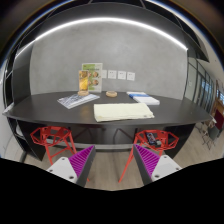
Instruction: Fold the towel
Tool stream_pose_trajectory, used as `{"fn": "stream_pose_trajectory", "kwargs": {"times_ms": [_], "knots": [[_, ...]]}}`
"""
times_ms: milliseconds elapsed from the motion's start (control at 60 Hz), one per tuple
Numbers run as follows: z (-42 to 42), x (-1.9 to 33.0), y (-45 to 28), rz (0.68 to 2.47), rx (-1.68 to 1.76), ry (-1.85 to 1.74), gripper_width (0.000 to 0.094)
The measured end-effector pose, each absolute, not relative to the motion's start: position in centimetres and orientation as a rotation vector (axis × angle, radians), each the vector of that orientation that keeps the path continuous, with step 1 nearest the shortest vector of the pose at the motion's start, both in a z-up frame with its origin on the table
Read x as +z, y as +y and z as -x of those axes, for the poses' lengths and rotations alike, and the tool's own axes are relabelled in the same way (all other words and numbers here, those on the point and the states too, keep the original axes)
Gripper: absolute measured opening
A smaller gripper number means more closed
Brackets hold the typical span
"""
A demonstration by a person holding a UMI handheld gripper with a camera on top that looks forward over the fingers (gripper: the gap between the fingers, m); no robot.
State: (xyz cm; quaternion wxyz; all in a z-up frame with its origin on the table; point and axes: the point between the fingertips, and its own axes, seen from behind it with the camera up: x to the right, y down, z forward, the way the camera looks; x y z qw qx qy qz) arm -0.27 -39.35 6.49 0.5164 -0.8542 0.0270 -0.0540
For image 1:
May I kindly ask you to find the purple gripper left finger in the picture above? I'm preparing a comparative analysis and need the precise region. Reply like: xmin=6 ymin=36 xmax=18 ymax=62
xmin=47 ymin=145 xmax=96 ymax=187

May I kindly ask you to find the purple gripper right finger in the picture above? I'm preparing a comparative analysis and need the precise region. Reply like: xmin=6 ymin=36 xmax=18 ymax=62
xmin=133 ymin=144 xmax=181 ymax=185

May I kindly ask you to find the cream folded towel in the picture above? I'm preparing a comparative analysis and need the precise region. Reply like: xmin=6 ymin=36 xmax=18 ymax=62
xmin=94 ymin=103 xmax=154 ymax=122

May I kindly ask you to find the dark phone on stool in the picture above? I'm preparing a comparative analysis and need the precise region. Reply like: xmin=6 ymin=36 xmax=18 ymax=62
xmin=146 ymin=132 xmax=157 ymax=145

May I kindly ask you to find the chair in background right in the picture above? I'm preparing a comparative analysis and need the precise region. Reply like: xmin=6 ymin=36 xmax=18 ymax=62
xmin=200 ymin=118 xmax=219 ymax=149

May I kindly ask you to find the magazine on table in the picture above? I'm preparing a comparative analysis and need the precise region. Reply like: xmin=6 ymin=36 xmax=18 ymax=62
xmin=58 ymin=94 xmax=99 ymax=109

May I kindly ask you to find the white blue book stack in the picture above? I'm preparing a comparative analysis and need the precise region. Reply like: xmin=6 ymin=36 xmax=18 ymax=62
xmin=127 ymin=92 xmax=160 ymax=105

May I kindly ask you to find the round wooden coaster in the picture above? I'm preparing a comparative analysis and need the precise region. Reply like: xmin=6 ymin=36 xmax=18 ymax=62
xmin=106 ymin=91 xmax=118 ymax=98

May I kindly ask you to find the yellow acrylic sign stand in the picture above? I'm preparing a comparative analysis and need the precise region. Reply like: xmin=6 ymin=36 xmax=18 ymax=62
xmin=78 ymin=70 xmax=89 ymax=96

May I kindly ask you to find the green white poster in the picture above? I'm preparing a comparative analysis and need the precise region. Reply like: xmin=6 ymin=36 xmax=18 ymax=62
xmin=82 ymin=63 xmax=103 ymax=93

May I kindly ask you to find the curved ceiling light strip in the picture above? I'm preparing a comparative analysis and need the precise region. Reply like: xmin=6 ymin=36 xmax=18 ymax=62
xmin=14 ymin=16 xmax=189 ymax=59

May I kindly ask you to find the red wire stool right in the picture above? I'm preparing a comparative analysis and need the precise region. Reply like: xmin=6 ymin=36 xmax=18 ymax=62
xmin=119 ymin=130 xmax=179 ymax=185

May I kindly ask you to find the red wire stool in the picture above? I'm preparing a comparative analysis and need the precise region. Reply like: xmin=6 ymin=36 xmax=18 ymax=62
xmin=119 ymin=130 xmax=179 ymax=185
xmin=30 ymin=126 xmax=77 ymax=164

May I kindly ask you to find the red wire stool left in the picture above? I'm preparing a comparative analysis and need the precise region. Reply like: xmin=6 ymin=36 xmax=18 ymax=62
xmin=30 ymin=126 xmax=77 ymax=164

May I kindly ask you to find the white wall socket row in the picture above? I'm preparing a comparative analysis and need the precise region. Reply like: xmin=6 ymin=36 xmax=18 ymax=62
xmin=102 ymin=70 xmax=135 ymax=81

